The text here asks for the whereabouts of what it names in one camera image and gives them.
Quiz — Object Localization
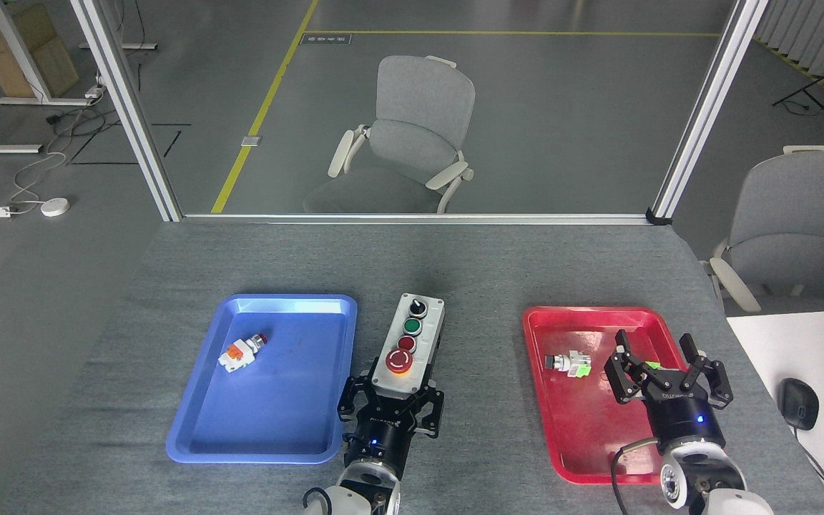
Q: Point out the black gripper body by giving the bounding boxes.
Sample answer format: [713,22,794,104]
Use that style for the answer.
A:
[639,379,727,453]
[343,397,421,481]

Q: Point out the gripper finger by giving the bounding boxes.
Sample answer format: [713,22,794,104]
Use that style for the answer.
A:
[412,385,446,439]
[604,330,660,406]
[679,334,734,411]
[337,373,378,424]

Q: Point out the grey control box with buttons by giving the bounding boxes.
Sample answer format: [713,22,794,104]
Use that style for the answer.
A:
[371,293,446,399]

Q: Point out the brown cardboard box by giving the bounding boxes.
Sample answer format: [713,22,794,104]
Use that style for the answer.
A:
[0,4,80,99]

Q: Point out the red plastic tray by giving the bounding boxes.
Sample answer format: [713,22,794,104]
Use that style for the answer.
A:
[522,306,692,485]

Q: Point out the blue plastic tray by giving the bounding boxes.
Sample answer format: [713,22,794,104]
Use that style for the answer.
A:
[166,294,358,465]

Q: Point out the black computer mouse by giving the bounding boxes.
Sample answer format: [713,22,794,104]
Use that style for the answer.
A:
[777,378,820,431]

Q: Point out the white desk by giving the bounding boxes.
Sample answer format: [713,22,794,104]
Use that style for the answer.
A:
[725,309,824,515]

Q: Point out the grey felt table cover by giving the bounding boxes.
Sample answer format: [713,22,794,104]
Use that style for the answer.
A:
[15,222,824,515]

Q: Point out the grey office chair white arms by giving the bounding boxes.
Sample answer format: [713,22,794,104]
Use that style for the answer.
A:
[702,145,824,315]
[303,56,476,215]

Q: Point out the black knob green base switch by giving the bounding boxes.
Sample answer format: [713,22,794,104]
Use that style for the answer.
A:
[545,350,592,378]

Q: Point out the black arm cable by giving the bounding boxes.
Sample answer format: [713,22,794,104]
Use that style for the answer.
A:
[611,438,663,515]

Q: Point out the red button orange white switch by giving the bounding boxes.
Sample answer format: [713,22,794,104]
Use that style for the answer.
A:
[218,333,270,371]

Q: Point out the silver aluminium frame rail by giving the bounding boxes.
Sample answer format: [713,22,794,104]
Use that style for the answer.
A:
[182,213,652,226]

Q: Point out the silver aluminium frame post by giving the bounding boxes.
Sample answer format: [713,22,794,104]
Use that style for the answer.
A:
[69,0,184,222]
[647,0,770,226]

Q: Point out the white floor cable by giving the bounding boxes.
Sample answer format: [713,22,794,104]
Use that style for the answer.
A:
[10,147,69,213]

